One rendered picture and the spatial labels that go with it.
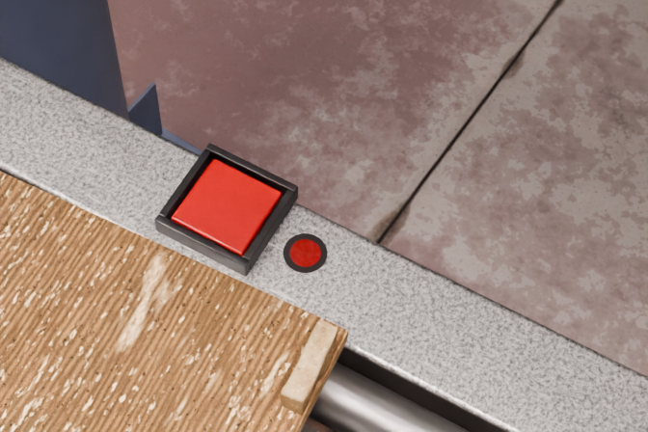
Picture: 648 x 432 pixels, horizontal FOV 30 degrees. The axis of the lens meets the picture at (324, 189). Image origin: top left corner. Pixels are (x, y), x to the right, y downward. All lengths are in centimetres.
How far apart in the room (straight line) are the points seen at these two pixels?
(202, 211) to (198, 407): 15
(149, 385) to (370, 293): 17
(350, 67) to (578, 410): 133
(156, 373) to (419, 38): 141
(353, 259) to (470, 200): 111
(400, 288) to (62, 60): 73
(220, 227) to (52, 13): 60
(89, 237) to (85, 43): 65
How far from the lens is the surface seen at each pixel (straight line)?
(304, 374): 78
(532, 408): 84
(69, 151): 93
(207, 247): 86
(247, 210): 87
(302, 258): 87
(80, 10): 144
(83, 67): 152
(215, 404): 80
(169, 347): 82
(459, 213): 196
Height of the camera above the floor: 169
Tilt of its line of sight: 59 degrees down
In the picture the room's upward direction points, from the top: 4 degrees clockwise
